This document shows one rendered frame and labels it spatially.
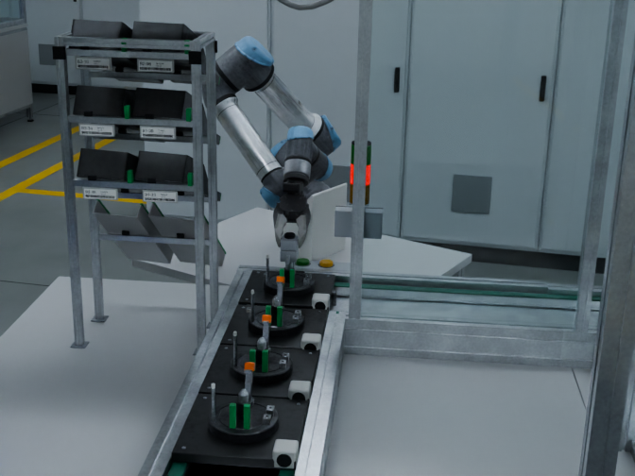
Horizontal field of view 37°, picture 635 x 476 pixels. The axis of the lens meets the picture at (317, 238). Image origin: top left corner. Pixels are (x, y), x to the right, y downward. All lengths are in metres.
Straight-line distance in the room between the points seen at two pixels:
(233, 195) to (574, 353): 3.63
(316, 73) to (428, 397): 3.46
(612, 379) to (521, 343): 1.01
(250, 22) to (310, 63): 0.41
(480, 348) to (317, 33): 3.30
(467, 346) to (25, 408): 1.09
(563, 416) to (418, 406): 0.33
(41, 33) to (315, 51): 5.57
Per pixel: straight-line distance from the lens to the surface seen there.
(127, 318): 2.75
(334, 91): 5.56
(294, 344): 2.32
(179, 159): 2.42
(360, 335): 2.50
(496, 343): 2.51
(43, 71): 10.76
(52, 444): 2.18
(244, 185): 5.82
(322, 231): 3.14
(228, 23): 5.66
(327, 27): 5.52
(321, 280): 2.70
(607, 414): 1.55
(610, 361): 1.50
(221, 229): 3.46
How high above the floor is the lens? 1.96
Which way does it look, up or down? 19 degrees down
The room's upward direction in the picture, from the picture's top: 1 degrees clockwise
